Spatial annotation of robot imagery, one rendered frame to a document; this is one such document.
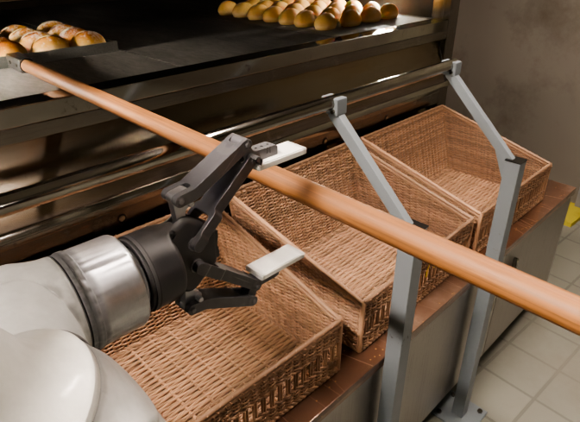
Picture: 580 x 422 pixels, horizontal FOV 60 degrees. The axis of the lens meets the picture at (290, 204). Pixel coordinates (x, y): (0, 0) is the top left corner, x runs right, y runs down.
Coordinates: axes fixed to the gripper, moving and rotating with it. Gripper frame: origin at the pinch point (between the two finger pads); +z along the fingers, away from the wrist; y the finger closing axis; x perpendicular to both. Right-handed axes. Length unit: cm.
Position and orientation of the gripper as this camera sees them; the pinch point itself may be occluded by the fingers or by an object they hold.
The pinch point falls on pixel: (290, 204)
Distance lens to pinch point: 58.6
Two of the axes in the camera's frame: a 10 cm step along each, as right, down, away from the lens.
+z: 7.1, -3.3, 6.2
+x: 7.0, 3.4, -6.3
